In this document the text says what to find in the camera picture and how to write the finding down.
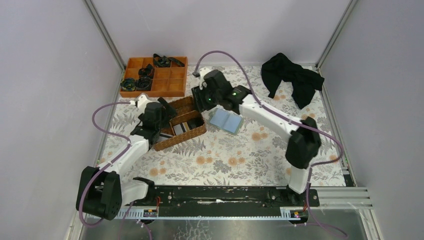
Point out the woven brown basket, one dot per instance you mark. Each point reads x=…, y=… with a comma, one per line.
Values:
x=185, y=107

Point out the black cloth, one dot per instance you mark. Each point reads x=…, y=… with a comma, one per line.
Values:
x=304, y=82

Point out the green card holder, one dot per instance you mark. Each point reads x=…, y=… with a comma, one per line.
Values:
x=225, y=120

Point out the floral table mat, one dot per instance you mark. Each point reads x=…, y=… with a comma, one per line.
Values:
x=255, y=156

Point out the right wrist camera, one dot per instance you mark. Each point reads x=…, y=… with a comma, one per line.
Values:
x=202, y=73

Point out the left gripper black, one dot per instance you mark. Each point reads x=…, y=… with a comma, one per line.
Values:
x=166, y=110

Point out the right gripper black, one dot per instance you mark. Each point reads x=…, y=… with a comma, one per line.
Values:
x=200, y=100

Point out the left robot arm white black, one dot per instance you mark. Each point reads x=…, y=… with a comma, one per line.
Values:
x=101, y=192

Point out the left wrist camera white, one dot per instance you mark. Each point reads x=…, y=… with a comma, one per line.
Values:
x=142, y=101

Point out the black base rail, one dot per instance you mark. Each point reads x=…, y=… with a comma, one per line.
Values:
x=212, y=195

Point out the orange divided tray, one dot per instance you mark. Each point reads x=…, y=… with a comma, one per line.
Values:
x=156, y=76

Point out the white slotted cable duct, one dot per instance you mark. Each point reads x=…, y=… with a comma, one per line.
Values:
x=209, y=212

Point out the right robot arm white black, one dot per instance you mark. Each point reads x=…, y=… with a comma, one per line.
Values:
x=303, y=142

